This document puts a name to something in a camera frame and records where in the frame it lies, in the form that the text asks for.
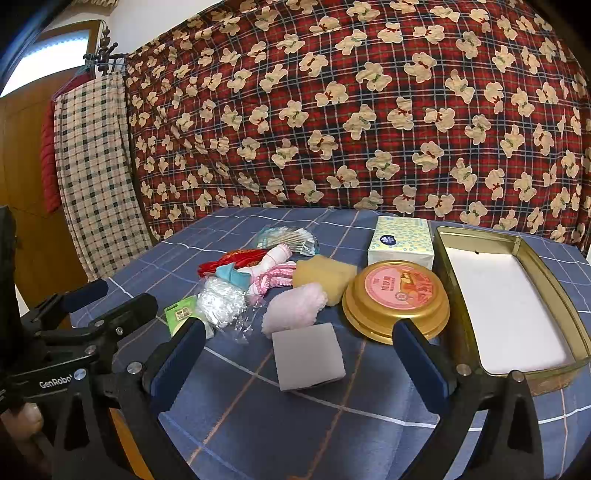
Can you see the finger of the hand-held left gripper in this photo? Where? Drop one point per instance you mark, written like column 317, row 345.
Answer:
column 81, row 294
column 124, row 311

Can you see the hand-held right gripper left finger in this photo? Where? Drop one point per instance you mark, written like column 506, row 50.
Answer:
column 184, row 353

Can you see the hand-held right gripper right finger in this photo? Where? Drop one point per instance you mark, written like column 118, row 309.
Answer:
column 422, row 364

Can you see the green packet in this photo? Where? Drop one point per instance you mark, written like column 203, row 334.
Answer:
column 181, row 311

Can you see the white mesh scrubber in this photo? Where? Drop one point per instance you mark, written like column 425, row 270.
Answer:
column 221, row 302

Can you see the light blue cloth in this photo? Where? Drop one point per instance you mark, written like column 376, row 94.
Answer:
column 231, row 273

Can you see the rectangular gold tin box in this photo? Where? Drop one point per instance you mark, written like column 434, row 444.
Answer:
column 498, row 300

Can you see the red embroidered pouch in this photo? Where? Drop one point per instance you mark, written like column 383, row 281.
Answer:
column 240, row 256

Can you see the pink lace cloth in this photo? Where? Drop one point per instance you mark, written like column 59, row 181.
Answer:
column 272, row 279

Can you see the white foam block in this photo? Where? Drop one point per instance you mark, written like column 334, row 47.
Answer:
column 307, row 355

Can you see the pink fluffy cloth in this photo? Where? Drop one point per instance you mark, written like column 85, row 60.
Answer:
column 293, row 307

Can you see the yellow sponge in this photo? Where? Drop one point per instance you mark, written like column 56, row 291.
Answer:
column 323, row 279

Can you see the white towel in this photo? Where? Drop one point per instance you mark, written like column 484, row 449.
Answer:
column 276, row 255

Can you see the cotton swab bag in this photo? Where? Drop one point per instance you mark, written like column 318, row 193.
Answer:
column 291, row 240

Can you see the person's left hand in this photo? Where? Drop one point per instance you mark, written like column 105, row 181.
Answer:
column 27, row 419

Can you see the clear plastic bag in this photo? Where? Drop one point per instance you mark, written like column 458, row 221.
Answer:
column 244, row 325

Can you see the round gold tin lid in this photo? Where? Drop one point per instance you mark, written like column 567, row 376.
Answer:
column 397, row 295

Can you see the blue plaid bedsheet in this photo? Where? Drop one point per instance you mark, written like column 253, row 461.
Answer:
column 258, row 415

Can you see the beige checked hanging cloth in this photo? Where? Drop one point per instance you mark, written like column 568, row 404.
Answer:
column 92, row 175

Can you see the dotted tissue pack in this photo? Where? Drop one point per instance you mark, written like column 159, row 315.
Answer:
column 399, row 242

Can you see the red hanging garment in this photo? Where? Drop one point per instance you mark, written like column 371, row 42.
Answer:
column 48, row 157

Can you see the bright window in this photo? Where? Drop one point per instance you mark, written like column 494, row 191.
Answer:
column 51, row 55

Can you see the red plaid bear quilt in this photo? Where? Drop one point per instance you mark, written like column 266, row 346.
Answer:
column 323, row 115

